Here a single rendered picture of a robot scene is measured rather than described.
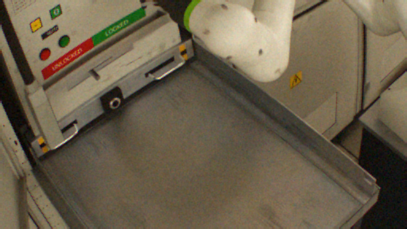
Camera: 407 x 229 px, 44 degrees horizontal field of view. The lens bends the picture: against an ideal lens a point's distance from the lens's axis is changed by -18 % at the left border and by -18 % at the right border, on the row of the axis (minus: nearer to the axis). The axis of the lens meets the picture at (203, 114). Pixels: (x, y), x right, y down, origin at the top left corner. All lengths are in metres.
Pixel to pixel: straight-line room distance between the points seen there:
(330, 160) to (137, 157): 0.47
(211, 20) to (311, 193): 0.47
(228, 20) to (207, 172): 0.44
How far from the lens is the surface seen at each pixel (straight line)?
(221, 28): 1.04
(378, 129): 1.56
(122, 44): 1.41
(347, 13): 2.07
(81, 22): 1.36
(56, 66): 1.38
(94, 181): 1.40
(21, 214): 1.43
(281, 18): 1.18
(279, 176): 1.33
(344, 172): 1.32
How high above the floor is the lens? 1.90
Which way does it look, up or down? 45 degrees down
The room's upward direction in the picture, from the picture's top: 11 degrees counter-clockwise
